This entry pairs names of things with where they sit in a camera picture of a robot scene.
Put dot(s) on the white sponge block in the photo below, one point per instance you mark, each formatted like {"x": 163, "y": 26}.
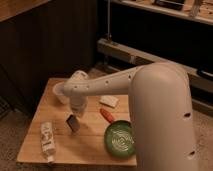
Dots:
{"x": 109, "y": 101}

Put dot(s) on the orange carrot toy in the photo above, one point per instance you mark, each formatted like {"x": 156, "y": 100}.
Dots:
{"x": 107, "y": 115}

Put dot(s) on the metal shelf rail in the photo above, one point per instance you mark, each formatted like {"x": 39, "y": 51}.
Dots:
{"x": 137, "y": 57}

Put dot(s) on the green patterned plate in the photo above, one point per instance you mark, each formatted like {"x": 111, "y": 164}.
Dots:
{"x": 118, "y": 139}

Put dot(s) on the white cup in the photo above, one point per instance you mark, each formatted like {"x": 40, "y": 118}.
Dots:
{"x": 57, "y": 91}

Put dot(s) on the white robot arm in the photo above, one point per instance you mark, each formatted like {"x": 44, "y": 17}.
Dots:
{"x": 161, "y": 114}

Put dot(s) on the white tube with label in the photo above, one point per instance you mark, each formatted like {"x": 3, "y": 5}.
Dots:
{"x": 47, "y": 141}

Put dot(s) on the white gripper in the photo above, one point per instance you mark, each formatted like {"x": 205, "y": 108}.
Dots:
{"x": 78, "y": 105}

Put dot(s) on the wooden board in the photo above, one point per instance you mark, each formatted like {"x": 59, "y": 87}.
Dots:
{"x": 84, "y": 147}

